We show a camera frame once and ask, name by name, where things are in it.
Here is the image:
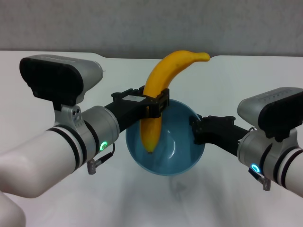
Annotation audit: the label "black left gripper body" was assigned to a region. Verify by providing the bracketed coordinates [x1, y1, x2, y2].
[103, 87, 152, 135]

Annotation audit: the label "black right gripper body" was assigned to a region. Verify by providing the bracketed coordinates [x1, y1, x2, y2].
[200, 115, 248, 158]

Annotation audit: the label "yellow banana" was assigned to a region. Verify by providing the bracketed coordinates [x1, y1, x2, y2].
[140, 50, 211, 155]

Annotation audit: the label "blue plastic bowl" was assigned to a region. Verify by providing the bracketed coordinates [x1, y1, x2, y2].
[125, 99, 206, 177]

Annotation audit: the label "left arm cable connector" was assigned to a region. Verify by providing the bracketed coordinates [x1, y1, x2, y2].
[87, 141, 116, 175]

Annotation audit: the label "arm cable connector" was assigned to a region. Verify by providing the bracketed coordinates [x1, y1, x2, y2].
[248, 167, 271, 191]
[87, 141, 116, 175]

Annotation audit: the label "right arm cable connector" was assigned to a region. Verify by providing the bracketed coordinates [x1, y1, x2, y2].
[248, 167, 271, 191]

